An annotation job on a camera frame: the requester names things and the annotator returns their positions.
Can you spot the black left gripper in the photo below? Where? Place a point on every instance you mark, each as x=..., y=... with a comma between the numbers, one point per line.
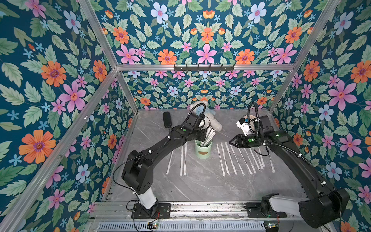
x=202, y=135

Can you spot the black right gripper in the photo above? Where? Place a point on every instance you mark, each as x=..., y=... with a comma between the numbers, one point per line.
x=242, y=140

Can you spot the green metal straw cup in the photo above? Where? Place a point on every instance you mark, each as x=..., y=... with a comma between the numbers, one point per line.
x=203, y=152

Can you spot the eleventh white straw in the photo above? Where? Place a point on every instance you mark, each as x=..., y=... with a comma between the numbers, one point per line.
x=185, y=159

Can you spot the twelfth white straw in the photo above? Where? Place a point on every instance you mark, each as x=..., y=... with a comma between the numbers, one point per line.
x=169, y=163

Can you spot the thirteenth white straw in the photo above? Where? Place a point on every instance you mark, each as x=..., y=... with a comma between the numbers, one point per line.
x=182, y=161

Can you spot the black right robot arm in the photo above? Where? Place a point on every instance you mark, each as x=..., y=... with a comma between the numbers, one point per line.
x=323, y=203

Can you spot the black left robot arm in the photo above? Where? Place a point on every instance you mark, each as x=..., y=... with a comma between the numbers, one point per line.
x=138, y=172

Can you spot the bundle of wrapped straws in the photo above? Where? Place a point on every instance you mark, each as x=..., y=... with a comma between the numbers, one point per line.
x=210, y=133

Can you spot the beige round alarm clock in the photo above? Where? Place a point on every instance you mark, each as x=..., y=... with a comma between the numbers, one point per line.
x=250, y=118

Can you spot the white teddy bear blue shirt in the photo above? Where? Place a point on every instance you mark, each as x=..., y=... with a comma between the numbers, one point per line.
x=209, y=116

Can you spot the black glasses case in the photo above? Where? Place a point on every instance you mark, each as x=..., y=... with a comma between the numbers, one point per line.
x=167, y=121

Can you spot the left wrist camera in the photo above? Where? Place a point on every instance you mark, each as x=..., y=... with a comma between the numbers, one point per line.
x=199, y=123

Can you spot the black wall hook rail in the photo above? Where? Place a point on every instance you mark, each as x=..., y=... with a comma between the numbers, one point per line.
x=207, y=67

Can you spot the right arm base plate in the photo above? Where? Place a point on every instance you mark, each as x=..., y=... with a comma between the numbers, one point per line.
x=262, y=210

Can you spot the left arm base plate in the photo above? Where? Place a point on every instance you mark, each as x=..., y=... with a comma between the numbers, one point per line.
x=158, y=211

